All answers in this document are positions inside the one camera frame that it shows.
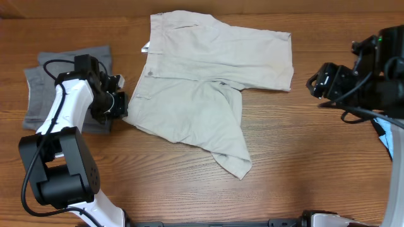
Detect beige shorts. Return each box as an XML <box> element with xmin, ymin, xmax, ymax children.
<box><xmin>126</xmin><ymin>11</ymin><xmax>294</xmax><ymax>178</ymax></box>

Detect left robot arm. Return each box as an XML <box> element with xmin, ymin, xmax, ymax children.
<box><xmin>18</xmin><ymin>54</ymin><xmax>133</xmax><ymax>227</ymax></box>

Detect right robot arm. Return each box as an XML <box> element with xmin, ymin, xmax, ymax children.
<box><xmin>306</xmin><ymin>25</ymin><xmax>403</xmax><ymax>226</ymax></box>

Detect folded grey shorts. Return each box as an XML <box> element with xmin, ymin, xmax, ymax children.
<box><xmin>22</xmin><ymin>45</ymin><xmax>112</xmax><ymax>134</ymax></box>

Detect light blue garment pile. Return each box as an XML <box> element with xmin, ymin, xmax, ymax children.
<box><xmin>371</xmin><ymin>118</ymin><xmax>394</xmax><ymax>160</ymax></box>

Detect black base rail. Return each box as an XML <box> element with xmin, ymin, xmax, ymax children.
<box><xmin>131</xmin><ymin>218</ymin><xmax>299</xmax><ymax>227</ymax></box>

